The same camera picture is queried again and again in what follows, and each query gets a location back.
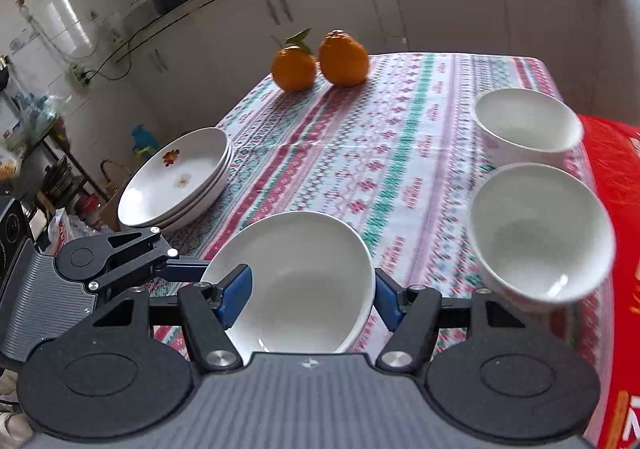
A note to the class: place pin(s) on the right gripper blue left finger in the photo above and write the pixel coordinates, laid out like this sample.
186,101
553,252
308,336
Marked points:
233,294

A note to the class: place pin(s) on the orange with green leaf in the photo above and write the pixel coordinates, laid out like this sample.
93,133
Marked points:
294,67

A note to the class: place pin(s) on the patterned tablecloth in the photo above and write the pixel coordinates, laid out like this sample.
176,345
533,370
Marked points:
396,158

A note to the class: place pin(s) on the wicker basket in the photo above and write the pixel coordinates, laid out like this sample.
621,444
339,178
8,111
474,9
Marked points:
116,175

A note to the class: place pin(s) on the floral white bowl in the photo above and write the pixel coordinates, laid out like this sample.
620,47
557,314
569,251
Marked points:
541,238
518,125

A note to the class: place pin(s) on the orange without leaf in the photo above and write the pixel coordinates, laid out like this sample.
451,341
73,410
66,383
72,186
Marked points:
344,62

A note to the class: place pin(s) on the white plate with burn spot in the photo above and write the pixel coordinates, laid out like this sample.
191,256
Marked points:
172,176

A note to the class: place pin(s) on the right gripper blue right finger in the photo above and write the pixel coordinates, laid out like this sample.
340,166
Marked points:
391,300

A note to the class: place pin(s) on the red snack package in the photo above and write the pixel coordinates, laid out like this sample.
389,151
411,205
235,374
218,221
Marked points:
613,152

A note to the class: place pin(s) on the blue thermos bottle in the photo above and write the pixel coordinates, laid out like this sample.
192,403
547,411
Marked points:
145,144

